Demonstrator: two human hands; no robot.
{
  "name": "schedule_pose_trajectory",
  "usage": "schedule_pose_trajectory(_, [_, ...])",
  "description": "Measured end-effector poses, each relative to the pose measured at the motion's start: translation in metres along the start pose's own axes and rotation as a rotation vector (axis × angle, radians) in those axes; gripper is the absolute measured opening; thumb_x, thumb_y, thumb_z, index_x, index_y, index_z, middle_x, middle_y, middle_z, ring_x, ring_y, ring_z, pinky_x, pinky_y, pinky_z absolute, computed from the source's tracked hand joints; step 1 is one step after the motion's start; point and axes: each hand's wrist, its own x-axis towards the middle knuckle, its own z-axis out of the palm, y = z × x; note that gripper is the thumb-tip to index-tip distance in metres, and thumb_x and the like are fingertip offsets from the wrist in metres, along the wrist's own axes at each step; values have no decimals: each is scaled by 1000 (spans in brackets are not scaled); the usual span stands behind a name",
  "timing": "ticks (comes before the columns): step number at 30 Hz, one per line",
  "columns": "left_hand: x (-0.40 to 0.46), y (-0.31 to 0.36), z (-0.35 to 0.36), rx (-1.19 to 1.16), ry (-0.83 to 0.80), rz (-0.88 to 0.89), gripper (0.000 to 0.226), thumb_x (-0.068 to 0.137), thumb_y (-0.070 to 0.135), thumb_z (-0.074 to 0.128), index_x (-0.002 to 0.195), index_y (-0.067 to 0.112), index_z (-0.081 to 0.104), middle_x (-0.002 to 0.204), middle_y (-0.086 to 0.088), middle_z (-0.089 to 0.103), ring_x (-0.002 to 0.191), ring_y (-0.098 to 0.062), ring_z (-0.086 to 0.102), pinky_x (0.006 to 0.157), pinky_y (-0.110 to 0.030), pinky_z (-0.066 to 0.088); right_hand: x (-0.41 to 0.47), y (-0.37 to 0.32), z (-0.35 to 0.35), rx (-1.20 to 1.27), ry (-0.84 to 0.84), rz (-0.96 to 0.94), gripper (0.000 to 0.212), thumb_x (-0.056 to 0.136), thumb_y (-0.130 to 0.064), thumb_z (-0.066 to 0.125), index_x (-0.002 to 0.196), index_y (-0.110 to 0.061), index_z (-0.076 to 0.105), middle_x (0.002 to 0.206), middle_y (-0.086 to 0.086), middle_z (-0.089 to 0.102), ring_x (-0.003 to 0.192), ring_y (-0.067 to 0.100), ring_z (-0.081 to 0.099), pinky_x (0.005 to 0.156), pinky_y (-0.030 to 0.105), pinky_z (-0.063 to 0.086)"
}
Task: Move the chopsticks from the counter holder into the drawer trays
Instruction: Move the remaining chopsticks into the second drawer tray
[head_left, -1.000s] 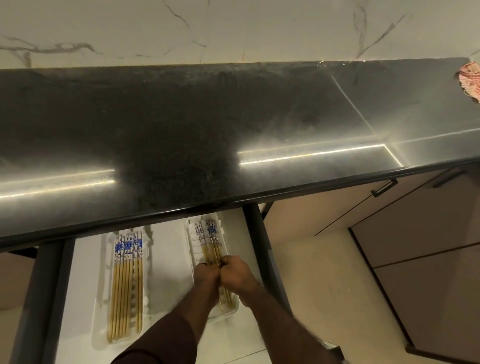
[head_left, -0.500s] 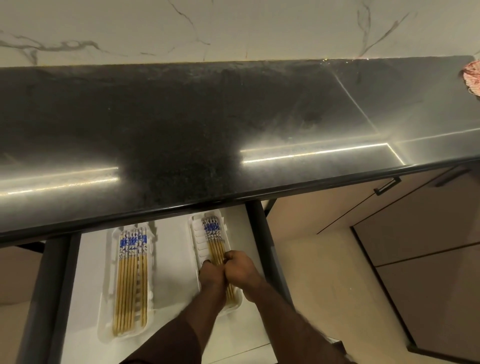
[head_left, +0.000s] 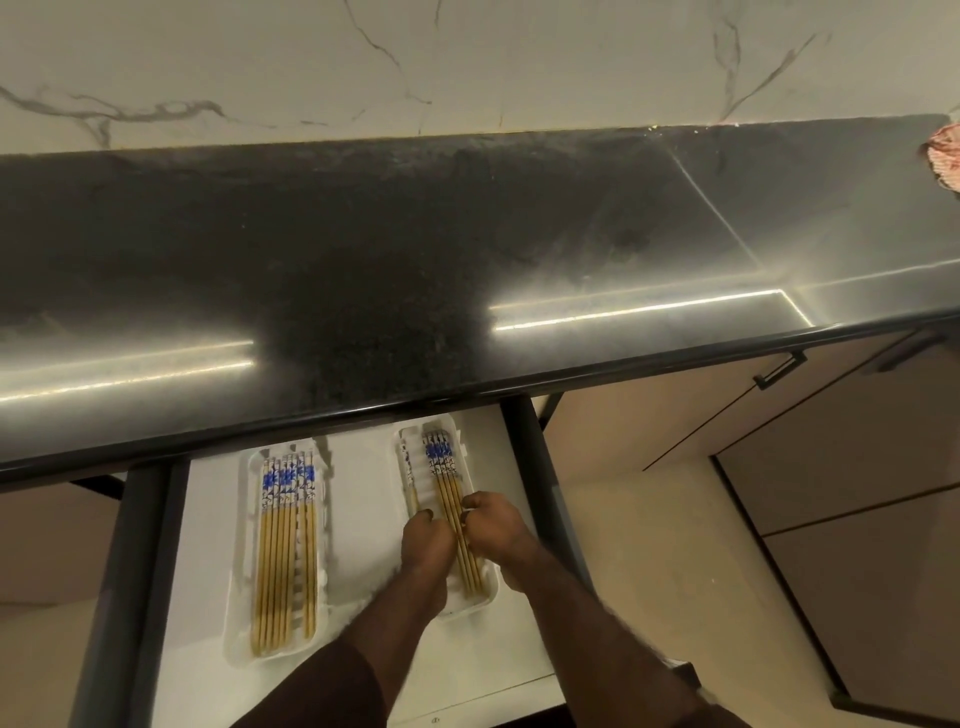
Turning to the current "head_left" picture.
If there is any white plastic cutlery tray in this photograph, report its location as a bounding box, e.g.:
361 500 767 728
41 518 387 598
223 442 336 669
393 420 502 621

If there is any black cabinet handle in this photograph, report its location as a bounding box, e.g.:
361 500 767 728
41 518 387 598
872 330 952 374
753 350 810 392

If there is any beige cabinet door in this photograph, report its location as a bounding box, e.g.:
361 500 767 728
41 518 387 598
540 330 935 474

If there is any beige cabinet drawer front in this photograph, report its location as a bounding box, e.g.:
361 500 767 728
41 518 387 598
759 483 960 723
711 322 960 538

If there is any dark grey drawer white inside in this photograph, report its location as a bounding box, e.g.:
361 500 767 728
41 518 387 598
71 393 704 728

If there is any person's right hand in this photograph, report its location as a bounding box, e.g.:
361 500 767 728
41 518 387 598
458 491 543 576

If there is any person's left forearm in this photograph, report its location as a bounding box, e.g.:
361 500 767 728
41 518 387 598
333 568 455 728

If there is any person's right forearm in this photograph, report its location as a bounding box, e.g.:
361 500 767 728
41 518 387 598
495 549 723 728

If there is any row of blue-patterned chopsticks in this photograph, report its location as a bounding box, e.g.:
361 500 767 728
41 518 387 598
250 450 319 658

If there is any person's left hand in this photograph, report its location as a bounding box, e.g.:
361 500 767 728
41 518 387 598
401 508 459 584

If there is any pink cloth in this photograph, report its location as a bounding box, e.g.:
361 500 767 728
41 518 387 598
921 123 960 198

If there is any blue-patterned wooden chopstick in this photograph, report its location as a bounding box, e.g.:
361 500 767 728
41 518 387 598
402 441 420 520
444 432 486 594
437 432 480 597
429 432 474 599
422 433 468 599

